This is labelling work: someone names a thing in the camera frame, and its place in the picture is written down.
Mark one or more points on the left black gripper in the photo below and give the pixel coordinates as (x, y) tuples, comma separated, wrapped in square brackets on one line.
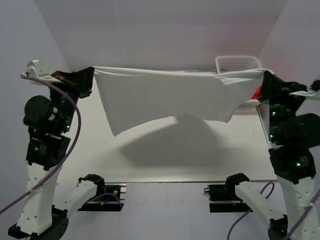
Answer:
[(80, 81)]

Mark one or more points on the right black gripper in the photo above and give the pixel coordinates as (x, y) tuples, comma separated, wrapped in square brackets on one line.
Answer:
[(274, 87)]

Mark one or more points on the white t shirt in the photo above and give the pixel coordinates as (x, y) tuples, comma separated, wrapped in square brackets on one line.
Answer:
[(132, 97)]

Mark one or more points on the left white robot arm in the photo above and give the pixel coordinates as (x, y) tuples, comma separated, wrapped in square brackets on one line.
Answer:
[(48, 119)]

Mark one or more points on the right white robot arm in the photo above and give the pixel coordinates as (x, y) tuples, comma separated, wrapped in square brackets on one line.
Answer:
[(293, 136)]

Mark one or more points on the orange t shirt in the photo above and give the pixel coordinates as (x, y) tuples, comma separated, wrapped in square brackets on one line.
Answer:
[(257, 95)]

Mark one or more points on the white plastic basket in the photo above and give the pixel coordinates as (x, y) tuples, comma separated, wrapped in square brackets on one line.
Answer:
[(235, 69)]

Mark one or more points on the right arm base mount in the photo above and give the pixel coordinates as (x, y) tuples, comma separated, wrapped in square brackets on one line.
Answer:
[(221, 201)]

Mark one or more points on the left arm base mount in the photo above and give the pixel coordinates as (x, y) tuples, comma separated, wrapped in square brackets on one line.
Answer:
[(111, 199)]

